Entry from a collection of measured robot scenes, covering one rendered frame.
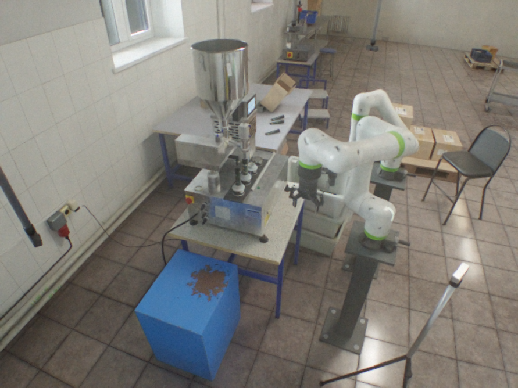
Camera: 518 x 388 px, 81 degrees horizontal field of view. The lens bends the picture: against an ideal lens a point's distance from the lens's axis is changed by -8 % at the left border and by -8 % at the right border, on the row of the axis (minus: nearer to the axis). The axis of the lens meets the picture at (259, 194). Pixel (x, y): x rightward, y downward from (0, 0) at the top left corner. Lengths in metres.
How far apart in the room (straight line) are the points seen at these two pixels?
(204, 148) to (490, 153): 2.78
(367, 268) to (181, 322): 1.06
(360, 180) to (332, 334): 1.25
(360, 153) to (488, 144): 2.64
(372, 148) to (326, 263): 1.81
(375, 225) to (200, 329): 1.04
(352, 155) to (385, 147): 0.22
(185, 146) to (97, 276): 1.63
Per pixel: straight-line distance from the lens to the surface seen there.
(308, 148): 1.18
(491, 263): 3.53
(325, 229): 2.77
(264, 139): 3.04
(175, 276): 2.07
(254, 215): 1.86
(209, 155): 1.78
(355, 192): 1.72
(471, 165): 3.55
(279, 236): 2.03
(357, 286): 2.07
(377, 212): 1.67
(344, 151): 1.12
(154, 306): 1.97
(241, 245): 1.97
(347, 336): 2.52
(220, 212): 1.96
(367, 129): 1.53
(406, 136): 1.45
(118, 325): 2.71
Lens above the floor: 2.17
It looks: 37 degrees down
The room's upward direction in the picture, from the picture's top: straight up
